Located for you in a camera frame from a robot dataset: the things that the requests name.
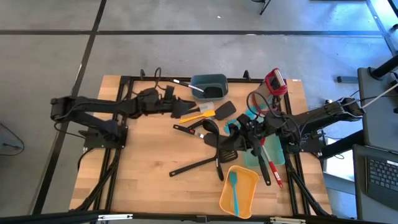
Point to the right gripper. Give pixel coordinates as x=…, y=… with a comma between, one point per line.
x=256, y=135

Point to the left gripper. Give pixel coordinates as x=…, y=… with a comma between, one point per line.
x=166, y=106

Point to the black slotted turner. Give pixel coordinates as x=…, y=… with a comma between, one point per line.
x=228, y=156

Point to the black spoon white label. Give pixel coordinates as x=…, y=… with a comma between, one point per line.
x=211, y=124

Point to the blue silicone spatula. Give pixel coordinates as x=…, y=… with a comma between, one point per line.
x=233, y=178
x=230, y=127

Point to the teal plastic tray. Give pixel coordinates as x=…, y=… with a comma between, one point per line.
x=278, y=152

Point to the orange plastic bin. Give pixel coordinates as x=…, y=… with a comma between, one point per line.
x=245, y=193

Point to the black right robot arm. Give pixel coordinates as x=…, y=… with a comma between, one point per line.
x=317, y=116

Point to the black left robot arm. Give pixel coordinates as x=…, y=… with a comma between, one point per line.
x=93, y=107

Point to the yellow silicone spatula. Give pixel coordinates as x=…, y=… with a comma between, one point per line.
x=196, y=117

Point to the blue-grey plastic bin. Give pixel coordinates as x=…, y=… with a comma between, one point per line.
x=199, y=85

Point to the wide black red-dot turner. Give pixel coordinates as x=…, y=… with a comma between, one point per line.
x=225, y=110

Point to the red box grater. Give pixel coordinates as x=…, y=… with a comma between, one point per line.
x=276, y=81

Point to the black tripod leg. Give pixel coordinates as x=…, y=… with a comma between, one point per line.
x=264, y=7

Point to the grey office desk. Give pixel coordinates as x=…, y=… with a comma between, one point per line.
x=376, y=118

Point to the dark grey laptop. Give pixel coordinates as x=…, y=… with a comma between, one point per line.
x=381, y=174

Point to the black crossbeam silver brackets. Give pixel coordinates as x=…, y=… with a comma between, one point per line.
x=62, y=217

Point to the black pole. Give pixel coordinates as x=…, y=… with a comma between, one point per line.
x=385, y=67

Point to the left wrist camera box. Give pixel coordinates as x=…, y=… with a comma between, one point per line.
x=169, y=92

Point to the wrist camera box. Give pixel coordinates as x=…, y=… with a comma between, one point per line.
x=169, y=92
x=244, y=120

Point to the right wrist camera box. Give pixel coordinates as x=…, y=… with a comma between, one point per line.
x=244, y=120

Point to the silver floor rail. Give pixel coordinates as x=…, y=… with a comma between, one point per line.
x=382, y=28

